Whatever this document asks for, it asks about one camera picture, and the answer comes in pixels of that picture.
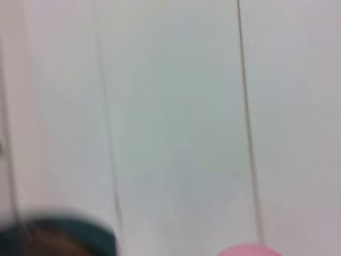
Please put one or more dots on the pink peach toy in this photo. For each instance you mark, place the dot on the pink peach toy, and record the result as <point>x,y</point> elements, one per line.
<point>250,251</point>

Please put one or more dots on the dark teal insulated lunch bag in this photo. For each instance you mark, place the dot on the dark teal insulated lunch bag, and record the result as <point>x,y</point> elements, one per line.
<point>88,237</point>

